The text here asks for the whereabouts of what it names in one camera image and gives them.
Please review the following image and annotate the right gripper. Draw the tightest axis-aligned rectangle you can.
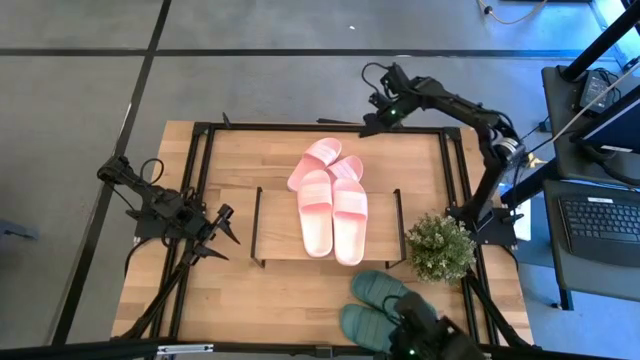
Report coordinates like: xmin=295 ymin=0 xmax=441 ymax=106
xmin=358 ymin=97 xmax=407 ymax=139

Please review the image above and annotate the black diagonal pole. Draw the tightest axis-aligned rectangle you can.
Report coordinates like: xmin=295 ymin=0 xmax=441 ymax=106
xmin=559 ymin=0 xmax=640 ymax=84

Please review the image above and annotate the dark flat monitor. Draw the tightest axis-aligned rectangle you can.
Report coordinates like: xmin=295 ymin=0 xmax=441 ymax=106
xmin=569 ymin=82 xmax=640 ymax=156

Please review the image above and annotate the dark grey keyboard desk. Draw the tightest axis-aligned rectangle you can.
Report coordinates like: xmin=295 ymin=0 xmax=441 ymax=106
xmin=542 ymin=178 xmax=640 ymax=312

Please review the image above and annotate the green potted plant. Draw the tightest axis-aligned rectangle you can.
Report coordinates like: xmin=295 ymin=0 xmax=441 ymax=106
xmin=405 ymin=212 xmax=478 ymax=287

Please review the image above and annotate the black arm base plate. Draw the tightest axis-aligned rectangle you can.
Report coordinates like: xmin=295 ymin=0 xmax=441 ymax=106
xmin=133 ymin=199 xmax=207 ymax=240
xmin=447 ymin=205 xmax=525 ymax=247

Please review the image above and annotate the dark grey equipment desk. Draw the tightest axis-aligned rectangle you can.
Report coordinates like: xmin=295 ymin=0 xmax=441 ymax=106
xmin=541 ymin=63 xmax=640 ymax=189

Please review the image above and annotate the silver metal bracket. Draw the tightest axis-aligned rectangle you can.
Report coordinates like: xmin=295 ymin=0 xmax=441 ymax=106
xmin=156 ymin=343 xmax=215 ymax=356

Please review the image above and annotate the black metal table frame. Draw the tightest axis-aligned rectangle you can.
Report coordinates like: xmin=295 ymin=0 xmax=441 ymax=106
xmin=112 ymin=112 xmax=534 ymax=349

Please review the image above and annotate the wooden shelf black metal frame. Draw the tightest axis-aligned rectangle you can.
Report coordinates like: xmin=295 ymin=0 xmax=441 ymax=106
xmin=249 ymin=185 xmax=407 ymax=270

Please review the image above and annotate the green rubber slide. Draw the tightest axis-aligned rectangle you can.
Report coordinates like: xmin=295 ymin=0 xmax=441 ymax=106
xmin=350 ymin=269 xmax=416 ymax=316
xmin=339 ymin=303 xmax=401 ymax=355

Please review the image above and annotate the black keyboard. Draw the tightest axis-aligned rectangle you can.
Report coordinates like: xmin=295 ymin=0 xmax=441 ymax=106
xmin=558 ymin=194 xmax=640 ymax=269

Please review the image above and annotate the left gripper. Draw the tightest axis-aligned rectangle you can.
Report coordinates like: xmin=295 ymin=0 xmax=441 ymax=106
xmin=183 ymin=203 xmax=241 ymax=264

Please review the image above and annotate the black rig crossbar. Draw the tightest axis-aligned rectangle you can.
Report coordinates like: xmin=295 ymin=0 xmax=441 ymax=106
xmin=0 ymin=338 xmax=640 ymax=360

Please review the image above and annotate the black power adapter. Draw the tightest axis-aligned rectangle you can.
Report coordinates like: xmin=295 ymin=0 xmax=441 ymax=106
xmin=578 ymin=69 xmax=621 ymax=114

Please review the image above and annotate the white paper sheet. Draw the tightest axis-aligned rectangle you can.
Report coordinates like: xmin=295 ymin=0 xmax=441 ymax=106
xmin=513 ymin=212 xmax=532 ymax=242

